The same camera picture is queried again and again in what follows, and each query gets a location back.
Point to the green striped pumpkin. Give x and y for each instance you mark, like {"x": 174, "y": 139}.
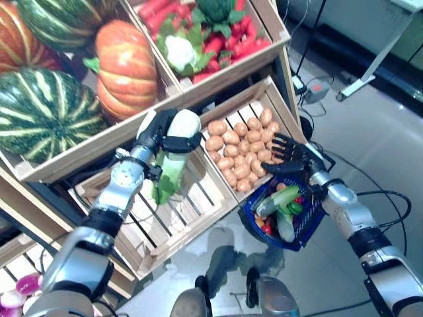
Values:
{"x": 62, "y": 23}
{"x": 46, "y": 115}

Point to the black rack caster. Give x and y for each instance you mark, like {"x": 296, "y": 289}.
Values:
{"x": 305, "y": 127}

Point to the grey device with orange label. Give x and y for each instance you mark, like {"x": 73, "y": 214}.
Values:
{"x": 317, "y": 88}

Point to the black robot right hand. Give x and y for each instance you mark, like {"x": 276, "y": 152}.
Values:
{"x": 300, "y": 158}

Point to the large wooden pumpkin crate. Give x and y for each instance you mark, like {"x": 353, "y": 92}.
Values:
{"x": 99, "y": 145}

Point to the red carrot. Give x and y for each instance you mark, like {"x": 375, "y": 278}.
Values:
{"x": 214, "y": 43}
{"x": 165, "y": 20}
{"x": 252, "y": 46}
{"x": 202, "y": 77}
{"x": 153, "y": 6}
{"x": 246, "y": 24}

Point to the small orange pumpkin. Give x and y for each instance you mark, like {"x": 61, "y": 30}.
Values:
{"x": 125, "y": 69}

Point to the blue plastic shopping basket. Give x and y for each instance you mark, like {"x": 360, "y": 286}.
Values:
{"x": 310, "y": 224}

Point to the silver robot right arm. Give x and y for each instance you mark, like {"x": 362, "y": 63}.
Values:
{"x": 343, "y": 198}

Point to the power adapter brick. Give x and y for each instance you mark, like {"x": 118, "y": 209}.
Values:
{"x": 299, "y": 83}

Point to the pale wooden potato crate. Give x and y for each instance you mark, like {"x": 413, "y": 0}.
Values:
{"x": 238, "y": 99}

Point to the small red pepper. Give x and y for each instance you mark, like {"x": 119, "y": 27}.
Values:
{"x": 300, "y": 199}

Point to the brown potato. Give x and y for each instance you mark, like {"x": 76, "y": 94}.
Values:
{"x": 217, "y": 127}
{"x": 230, "y": 177}
{"x": 266, "y": 116}
{"x": 263, "y": 156}
{"x": 253, "y": 123}
{"x": 250, "y": 158}
{"x": 253, "y": 136}
{"x": 256, "y": 147}
{"x": 230, "y": 137}
{"x": 215, "y": 144}
{"x": 274, "y": 127}
{"x": 256, "y": 169}
{"x": 243, "y": 148}
{"x": 226, "y": 164}
{"x": 240, "y": 161}
{"x": 231, "y": 152}
{"x": 240, "y": 128}
{"x": 215, "y": 157}
{"x": 265, "y": 135}
{"x": 241, "y": 172}
{"x": 244, "y": 185}
{"x": 252, "y": 177}

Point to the small orange vegetable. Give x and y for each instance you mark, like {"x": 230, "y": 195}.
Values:
{"x": 281, "y": 187}

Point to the small orange fruit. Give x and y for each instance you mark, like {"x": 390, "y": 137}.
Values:
{"x": 258, "y": 218}

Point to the white cauliflower with leaves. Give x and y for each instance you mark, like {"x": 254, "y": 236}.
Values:
{"x": 180, "y": 49}

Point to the large orange pumpkin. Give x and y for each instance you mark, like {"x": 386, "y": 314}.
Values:
{"x": 20, "y": 39}

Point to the purple white turnip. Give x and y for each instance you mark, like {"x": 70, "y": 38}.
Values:
{"x": 31, "y": 304}
{"x": 11, "y": 299}
{"x": 27, "y": 284}

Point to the robot leg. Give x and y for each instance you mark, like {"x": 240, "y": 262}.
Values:
{"x": 190, "y": 305}
{"x": 274, "y": 297}

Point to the robot right leg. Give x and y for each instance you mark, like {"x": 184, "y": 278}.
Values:
{"x": 274, "y": 297}

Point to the napa cabbage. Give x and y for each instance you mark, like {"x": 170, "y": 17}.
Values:
{"x": 277, "y": 199}
{"x": 183, "y": 125}
{"x": 285, "y": 228}

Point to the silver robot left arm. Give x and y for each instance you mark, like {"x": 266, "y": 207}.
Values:
{"x": 122, "y": 185}

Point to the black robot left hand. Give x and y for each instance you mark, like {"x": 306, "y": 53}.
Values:
{"x": 155, "y": 128}

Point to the white metal table leg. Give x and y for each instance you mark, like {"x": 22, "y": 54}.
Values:
{"x": 355, "y": 87}

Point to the green broccoli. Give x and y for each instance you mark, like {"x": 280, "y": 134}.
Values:
{"x": 216, "y": 11}

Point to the wooden carrot crate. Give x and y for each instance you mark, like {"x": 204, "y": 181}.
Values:
{"x": 238, "y": 71}

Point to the pale slatted wooden crate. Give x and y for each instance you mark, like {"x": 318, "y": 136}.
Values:
{"x": 198, "y": 232}

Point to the wooden shelf rack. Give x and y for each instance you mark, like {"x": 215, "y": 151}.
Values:
{"x": 33, "y": 204}

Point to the red tomato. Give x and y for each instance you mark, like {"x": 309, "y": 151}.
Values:
{"x": 266, "y": 228}

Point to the robot left leg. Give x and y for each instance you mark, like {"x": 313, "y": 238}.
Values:
{"x": 190, "y": 305}

